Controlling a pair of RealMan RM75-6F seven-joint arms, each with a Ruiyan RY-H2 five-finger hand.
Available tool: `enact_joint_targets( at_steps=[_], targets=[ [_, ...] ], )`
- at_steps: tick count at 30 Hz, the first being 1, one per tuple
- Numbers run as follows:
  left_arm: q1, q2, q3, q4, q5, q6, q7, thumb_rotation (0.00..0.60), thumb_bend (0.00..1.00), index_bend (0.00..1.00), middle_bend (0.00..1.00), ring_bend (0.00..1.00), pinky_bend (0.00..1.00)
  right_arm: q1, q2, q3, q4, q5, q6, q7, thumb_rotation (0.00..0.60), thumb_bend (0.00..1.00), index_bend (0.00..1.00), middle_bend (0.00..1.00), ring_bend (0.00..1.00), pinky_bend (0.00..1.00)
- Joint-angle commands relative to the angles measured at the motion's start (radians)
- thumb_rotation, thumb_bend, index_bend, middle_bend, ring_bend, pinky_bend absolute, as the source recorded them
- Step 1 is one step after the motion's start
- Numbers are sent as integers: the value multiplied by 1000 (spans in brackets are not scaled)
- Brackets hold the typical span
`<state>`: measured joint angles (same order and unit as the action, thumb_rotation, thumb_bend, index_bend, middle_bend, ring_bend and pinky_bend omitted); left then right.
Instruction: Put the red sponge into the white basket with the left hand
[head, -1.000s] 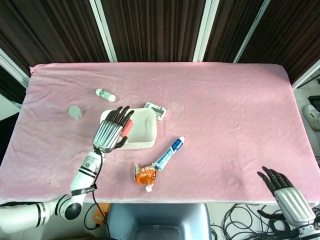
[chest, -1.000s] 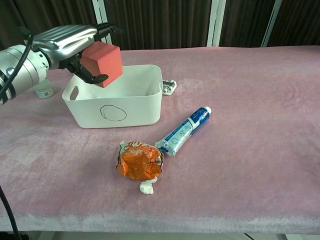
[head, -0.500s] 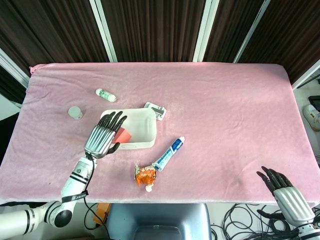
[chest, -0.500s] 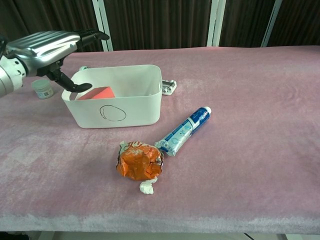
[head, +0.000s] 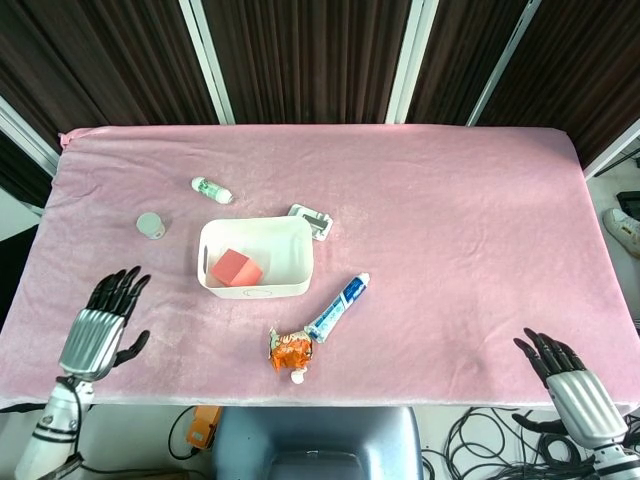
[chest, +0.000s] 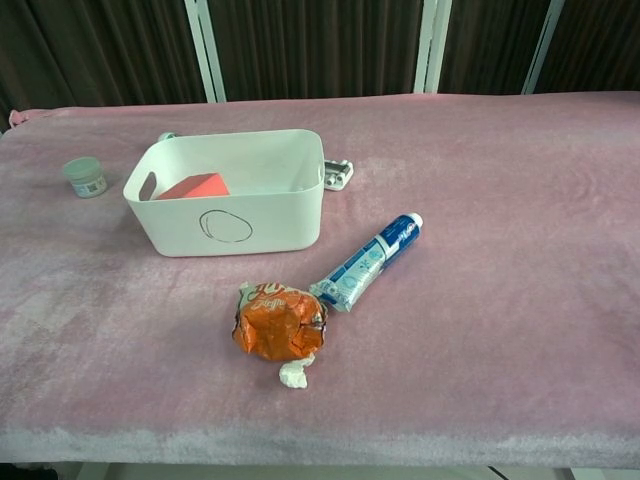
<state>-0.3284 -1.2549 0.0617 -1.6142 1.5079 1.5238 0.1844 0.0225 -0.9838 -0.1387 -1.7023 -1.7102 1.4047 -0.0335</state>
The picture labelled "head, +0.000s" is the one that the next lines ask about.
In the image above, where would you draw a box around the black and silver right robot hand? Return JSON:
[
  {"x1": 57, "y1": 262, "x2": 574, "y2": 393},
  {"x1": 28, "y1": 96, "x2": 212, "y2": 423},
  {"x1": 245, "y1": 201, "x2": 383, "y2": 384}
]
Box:
[{"x1": 512, "y1": 327, "x2": 629, "y2": 449}]

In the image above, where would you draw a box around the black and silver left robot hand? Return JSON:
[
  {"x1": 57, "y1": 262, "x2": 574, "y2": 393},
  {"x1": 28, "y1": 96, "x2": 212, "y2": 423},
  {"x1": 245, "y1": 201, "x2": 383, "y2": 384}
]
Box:
[{"x1": 58, "y1": 266, "x2": 152, "y2": 382}]

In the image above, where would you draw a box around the red foam block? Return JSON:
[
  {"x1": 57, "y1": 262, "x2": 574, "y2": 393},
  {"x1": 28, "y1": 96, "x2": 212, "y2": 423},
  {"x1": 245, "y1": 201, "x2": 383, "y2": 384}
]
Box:
[{"x1": 210, "y1": 248, "x2": 264, "y2": 288}]

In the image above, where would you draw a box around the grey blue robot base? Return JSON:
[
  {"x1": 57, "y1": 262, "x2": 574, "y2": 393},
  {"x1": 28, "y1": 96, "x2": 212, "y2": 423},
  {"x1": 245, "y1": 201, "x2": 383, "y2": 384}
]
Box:
[{"x1": 212, "y1": 405, "x2": 424, "y2": 480}]

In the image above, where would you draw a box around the black plastic tray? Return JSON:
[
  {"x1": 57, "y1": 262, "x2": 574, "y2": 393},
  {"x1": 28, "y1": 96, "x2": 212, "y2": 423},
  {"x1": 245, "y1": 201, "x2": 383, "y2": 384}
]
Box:
[{"x1": 615, "y1": 190, "x2": 640, "y2": 216}]

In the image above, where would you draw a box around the small round jar grey lid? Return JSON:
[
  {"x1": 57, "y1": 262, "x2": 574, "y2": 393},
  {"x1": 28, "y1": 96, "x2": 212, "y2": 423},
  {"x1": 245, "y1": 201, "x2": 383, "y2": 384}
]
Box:
[{"x1": 136, "y1": 212, "x2": 167, "y2": 241}]

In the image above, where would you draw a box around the orange handheld device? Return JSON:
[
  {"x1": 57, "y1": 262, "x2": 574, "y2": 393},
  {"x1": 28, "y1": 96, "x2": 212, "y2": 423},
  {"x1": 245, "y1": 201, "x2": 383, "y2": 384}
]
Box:
[{"x1": 185, "y1": 405, "x2": 222, "y2": 446}]

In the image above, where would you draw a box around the white sneaker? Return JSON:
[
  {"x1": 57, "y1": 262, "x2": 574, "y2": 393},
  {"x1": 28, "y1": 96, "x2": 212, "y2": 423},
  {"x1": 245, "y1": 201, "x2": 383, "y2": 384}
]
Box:
[{"x1": 602, "y1": 207, "x2": 640, "y2": 259}]

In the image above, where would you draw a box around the small green white bottle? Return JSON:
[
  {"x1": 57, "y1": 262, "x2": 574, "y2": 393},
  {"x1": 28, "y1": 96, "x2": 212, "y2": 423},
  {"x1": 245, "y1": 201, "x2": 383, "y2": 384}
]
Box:
[{"x1": 190, "y1": 176, "x2": 235, "y2": 205}]

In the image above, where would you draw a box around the crumpled orange snack bag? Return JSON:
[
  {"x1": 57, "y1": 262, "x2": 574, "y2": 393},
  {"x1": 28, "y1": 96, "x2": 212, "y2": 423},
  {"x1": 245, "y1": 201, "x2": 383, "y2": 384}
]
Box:
[{"x1": 268, "y1": 327, "x2": 315, "y2": 376}]

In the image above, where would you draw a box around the pink plush table cloth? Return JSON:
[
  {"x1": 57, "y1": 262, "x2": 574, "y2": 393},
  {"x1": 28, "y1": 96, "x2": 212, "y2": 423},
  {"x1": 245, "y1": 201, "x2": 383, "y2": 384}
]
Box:
[{"x1": 0, "y1": 124, "x2": 640, "y2": 409}]

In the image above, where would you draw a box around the white plastic basket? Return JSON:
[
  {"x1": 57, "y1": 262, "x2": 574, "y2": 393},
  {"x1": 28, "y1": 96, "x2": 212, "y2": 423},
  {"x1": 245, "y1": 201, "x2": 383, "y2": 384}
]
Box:
[{"x1": 196, "y1": 215, "x2": 315, "y2": 300}]

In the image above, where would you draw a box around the blue white toothpaste tube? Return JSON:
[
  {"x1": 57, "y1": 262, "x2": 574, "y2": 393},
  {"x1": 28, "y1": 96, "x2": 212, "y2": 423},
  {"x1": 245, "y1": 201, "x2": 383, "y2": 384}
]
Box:
[{"x1": 304, "y1": 272, "x2": 372, "y2": 344}]

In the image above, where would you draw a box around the dark brown curtain panel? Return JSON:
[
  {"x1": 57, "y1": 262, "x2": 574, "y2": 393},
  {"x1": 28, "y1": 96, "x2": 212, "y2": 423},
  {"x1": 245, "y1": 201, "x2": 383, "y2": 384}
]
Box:
[
  {"x1": 477, "y1": 0, "x2": 640, "y2": 169},
  {"x1": 405, "y1": 0, "x2": 530, "y2": 126},
  {"x1": 202, "y1": 0, "x2": 416, "y2": 126},
  {"x1": 0, "y1": 0, "x2": 220, "y2": 209}
]

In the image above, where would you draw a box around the black cable bundle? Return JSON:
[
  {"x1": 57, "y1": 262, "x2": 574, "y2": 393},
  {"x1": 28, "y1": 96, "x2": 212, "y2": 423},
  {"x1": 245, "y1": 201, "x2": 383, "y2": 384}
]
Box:
[{"x1": 422, "y1": 407, "x2": 640, "y2": 480}]

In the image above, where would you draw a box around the thin black cable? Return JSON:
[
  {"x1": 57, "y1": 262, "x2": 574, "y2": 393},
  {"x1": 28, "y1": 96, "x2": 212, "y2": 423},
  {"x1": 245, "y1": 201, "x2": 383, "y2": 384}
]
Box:
[{"x1": 167, "y1": 407, "x2": 201, "y2": 461}]

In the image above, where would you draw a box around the white frame post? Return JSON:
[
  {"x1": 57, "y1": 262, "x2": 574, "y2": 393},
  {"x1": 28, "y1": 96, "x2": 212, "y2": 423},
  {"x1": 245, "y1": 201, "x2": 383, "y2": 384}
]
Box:
[
  {"x1": 465, "y1": 0, "x2": 544, "y2": 127},
  {"x1": 0, "y1": 94, "x2": 61, "y2": 176},
  {"x1": 582, "y1": 117, "x2": 640, "y2": 181},
  {"x1": 177, "y1": 0, "x2": 236, "y2": 125},
  {"x1": 385, "y1": 0, "x2": 441, "y2": 125}
]

